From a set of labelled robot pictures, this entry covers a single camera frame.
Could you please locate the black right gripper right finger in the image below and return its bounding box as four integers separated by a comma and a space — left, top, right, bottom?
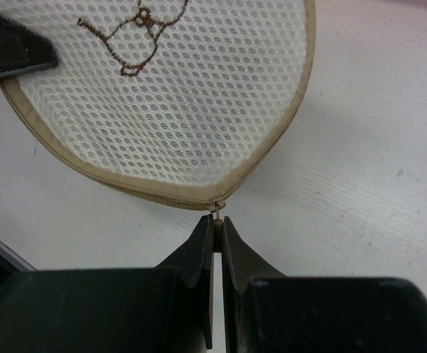
220, 216, 285, 352

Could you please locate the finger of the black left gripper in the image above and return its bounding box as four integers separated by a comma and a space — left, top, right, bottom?
0, 15, 58, 79

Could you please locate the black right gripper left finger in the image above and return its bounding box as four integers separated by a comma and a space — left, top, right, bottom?
158, 215, 214, 349

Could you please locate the white mesh laundry bag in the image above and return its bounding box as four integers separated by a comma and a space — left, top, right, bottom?
0, 1, 317, 213

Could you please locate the aluminium mounting rail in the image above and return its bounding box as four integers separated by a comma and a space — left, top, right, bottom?
0, 241, 36, 271

